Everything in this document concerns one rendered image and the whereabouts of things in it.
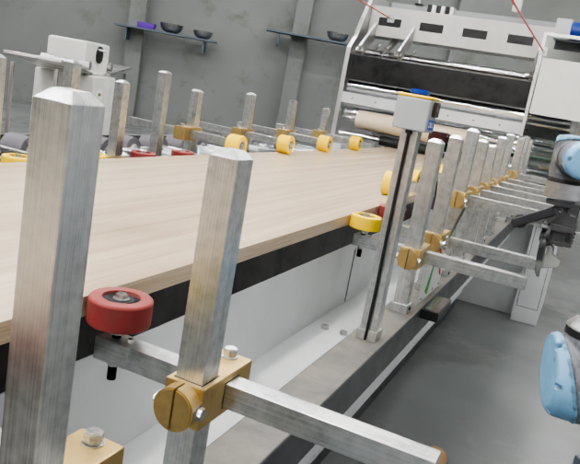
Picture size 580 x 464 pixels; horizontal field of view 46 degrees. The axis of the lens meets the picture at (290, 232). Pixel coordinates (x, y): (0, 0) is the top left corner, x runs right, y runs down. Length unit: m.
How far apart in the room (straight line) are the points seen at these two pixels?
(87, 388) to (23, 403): 0.43
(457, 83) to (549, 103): 0.57
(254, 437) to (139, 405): 0.20
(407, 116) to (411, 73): 3.21
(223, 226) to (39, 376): 0.26
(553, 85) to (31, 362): 4.06
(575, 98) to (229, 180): 3.80
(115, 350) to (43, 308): 0.36
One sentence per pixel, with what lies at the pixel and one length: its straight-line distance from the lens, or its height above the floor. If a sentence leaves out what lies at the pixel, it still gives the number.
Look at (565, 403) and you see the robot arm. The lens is 1.28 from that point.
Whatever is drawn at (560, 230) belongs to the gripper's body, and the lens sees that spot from 1.90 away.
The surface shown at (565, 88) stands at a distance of 4.41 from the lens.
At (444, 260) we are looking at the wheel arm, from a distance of 1.72.
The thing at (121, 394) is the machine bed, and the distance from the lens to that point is 1.07.
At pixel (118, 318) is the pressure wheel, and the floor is 0.89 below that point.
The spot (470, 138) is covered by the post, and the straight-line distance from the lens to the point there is 2.14.
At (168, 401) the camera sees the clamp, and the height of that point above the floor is 0.85.
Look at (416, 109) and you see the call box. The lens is 1.38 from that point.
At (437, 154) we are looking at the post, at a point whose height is 1.10.
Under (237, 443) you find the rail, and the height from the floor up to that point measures 0.70.
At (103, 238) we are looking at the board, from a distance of 1.16.
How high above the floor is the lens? 1.20
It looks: 12 degrees down
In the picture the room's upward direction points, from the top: 10 degrees clockwise
